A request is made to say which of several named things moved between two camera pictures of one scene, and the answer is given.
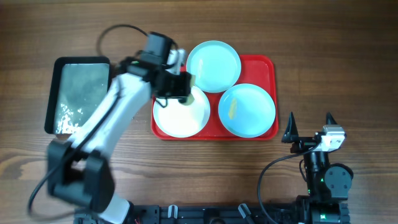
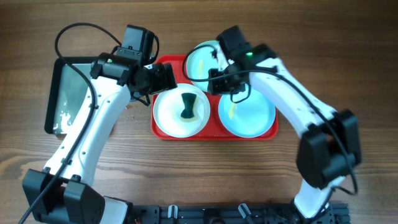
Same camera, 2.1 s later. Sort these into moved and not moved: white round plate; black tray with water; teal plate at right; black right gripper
Moved: black right gripper
Not moved: white round plate; black tray with water; teal plate at right
